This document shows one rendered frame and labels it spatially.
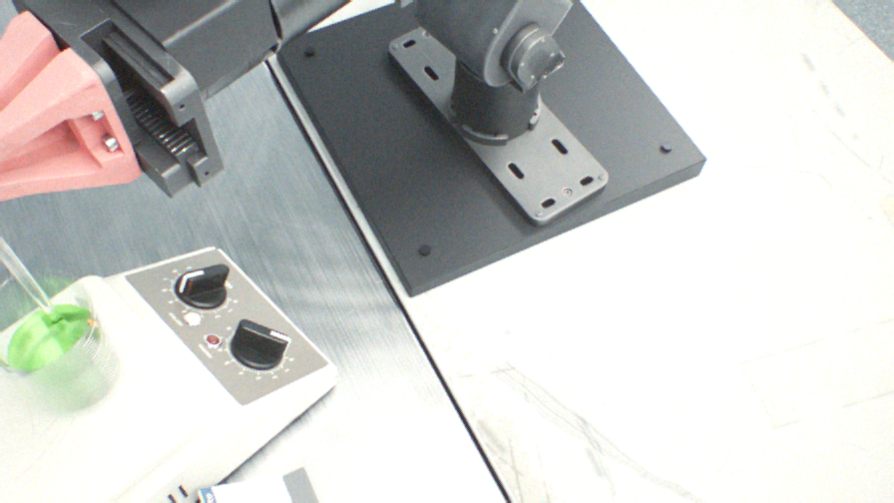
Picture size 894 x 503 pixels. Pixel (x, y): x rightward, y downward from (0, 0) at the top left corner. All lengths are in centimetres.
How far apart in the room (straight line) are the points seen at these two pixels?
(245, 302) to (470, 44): 22
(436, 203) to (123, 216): 23
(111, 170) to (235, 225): 26
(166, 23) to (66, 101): 5
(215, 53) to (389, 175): 29
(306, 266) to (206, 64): 27
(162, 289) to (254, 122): 20
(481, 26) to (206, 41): 22
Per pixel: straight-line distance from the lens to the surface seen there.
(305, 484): 57
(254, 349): 55
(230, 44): 39
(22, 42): 40
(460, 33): 57
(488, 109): 64
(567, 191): 65
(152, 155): 40
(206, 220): 67
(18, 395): 53
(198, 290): 57
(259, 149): 70
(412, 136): 68
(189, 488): 54
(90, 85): 37
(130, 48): 38
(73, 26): 39
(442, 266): 62
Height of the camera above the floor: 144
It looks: 58 degrees down
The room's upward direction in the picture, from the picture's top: 5 degrees clockwise
